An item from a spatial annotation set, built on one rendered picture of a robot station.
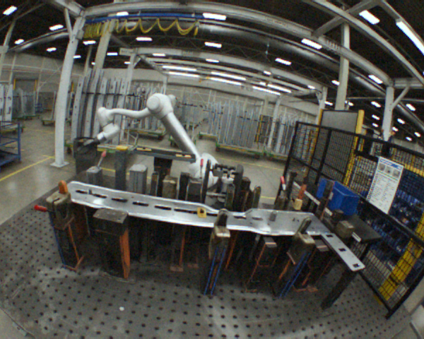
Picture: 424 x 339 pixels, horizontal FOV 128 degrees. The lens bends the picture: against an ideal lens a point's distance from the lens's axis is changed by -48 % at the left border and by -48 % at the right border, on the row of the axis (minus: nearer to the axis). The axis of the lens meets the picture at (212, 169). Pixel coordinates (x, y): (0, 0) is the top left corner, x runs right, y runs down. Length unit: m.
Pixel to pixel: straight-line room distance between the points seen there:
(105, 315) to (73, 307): 0.14
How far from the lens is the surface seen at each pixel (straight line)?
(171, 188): 0.95
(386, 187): 1.28
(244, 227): 0.85
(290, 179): 1.10
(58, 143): 4.54
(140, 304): 0.86
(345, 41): 9.78
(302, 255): 0.84
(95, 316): 0.84
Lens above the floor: 1.42
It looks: 16 degrees down
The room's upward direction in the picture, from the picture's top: 11 degrees clockwise
